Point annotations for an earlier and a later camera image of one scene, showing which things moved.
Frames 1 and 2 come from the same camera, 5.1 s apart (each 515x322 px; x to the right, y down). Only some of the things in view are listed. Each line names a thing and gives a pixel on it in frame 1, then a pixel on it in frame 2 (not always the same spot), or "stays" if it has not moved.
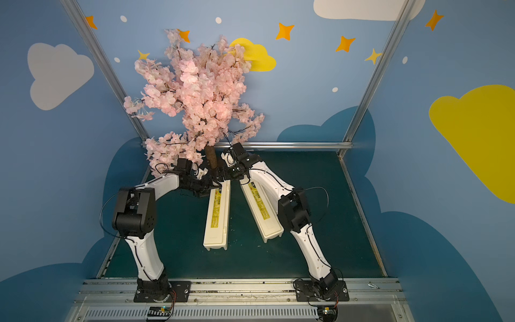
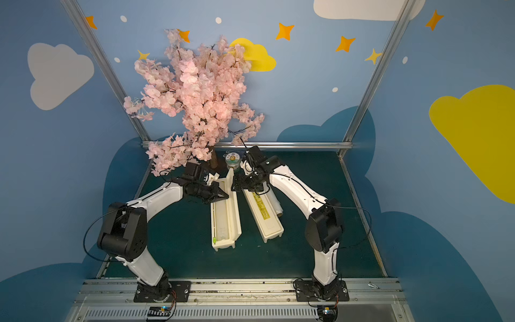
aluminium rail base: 112,300 stays
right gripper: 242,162 to 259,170
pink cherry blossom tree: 204,87 stays
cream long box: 216,231 to 233,210
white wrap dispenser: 265,217 stays
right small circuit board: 328,314 stays
